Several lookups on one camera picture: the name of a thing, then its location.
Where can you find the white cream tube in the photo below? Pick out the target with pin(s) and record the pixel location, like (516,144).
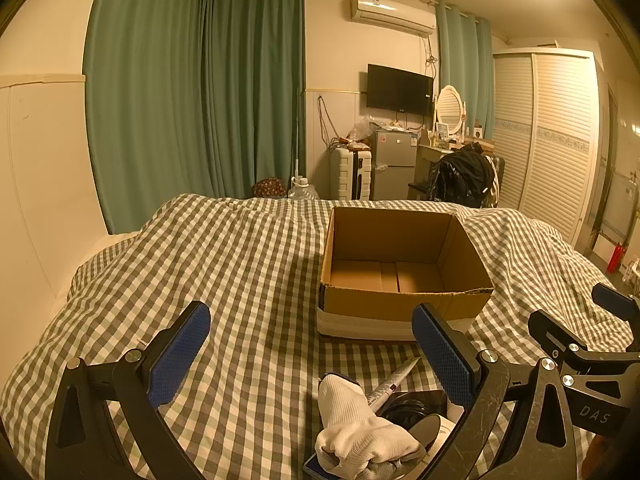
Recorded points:
(395,382)

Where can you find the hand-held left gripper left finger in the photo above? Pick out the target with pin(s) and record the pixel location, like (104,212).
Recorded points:
(180,350)

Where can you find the black jacket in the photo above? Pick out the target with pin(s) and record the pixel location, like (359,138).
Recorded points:
(462,175)

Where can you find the brown cardboard box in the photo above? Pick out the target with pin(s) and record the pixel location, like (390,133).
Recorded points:
(380,305)

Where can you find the clear water bottle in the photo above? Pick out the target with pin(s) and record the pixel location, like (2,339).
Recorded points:
(303,190)

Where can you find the light green curtain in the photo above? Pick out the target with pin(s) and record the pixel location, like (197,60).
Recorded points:
(465,60)

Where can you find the white louvred wardrobe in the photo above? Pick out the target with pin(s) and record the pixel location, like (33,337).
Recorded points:
(550,135)

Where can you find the grey small fridge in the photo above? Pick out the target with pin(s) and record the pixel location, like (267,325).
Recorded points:
(395,165)

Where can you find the red fire extinguisher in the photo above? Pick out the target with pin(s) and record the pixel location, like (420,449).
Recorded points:
(616,257)

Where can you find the clear plastic bag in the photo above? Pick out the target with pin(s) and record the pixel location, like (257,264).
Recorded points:
(361,130)

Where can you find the black jar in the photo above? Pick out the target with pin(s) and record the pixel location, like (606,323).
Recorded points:
(410,405)

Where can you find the packing tape roll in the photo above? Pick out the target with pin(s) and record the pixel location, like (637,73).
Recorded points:
(429,432)

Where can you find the white suitcase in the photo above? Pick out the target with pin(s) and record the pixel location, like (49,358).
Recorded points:
(347,172)

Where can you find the brown patterned bag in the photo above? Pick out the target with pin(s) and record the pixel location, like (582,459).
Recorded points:
(269,188)

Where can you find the blue white packet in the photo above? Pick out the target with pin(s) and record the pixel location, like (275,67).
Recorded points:
(315,466)

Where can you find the white sock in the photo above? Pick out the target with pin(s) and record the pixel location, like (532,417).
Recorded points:
(350,425)

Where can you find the white air conditioner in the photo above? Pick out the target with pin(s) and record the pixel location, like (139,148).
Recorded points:
(390,12)

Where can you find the black wall television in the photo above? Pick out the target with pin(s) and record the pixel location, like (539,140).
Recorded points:
(400,89)

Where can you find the white pole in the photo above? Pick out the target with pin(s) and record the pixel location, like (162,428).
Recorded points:
(297,135)

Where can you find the white oval mirror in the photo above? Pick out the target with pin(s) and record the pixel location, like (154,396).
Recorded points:
(450,109)

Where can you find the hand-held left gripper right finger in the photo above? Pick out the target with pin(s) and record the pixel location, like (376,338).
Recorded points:
(445,355)

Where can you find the wooden dressing table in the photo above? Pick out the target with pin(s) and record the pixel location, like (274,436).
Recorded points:
(429,152)

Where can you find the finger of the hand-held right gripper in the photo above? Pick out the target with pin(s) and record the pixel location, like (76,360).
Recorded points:
(552,329)
(615,300)

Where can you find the green white checked blanket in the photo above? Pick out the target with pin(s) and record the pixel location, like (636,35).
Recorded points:
(225,270)

